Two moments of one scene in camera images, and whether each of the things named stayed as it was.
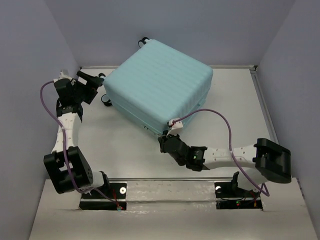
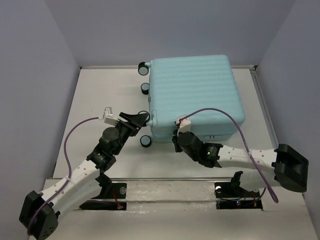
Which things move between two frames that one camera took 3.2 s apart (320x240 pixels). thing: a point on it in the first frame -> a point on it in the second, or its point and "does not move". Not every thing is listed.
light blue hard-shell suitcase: (158, 85) -> (180, 84)
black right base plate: (228, 197) does not move
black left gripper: (91, 90) -> (137, 120)
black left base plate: (111, 196) does not move
